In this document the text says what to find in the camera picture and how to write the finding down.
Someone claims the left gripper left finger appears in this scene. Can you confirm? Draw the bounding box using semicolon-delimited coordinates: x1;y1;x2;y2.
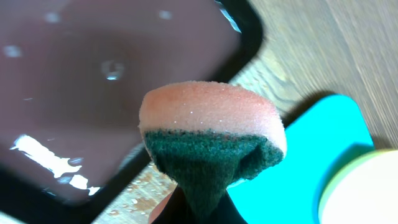
147;186;187;224

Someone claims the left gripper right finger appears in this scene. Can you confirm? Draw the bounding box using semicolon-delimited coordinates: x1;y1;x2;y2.
215;192;247;224

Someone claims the yellow-green plastic plate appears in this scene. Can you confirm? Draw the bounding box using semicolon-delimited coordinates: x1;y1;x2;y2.
318;149;397;224

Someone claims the teal plastic serving tray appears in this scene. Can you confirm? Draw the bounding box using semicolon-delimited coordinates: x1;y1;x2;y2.
228;95;374;224

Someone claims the dark red black-rimmed tray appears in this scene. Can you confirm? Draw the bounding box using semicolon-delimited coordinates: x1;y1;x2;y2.
1;0;263;223

